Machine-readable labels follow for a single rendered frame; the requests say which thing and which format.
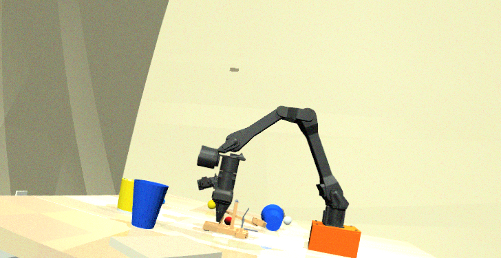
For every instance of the yellow cup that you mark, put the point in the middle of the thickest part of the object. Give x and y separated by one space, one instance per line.
125 201

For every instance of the red ball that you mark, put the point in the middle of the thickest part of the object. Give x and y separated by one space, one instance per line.
227 221

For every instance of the yellow ball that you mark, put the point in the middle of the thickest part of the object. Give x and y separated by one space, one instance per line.
211 204

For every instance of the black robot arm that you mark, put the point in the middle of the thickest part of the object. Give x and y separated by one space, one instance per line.
329 188

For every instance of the blue plastic cup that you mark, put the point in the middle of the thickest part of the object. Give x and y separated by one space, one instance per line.
147 201
273 216

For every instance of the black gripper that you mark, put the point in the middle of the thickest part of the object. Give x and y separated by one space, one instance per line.
223 194

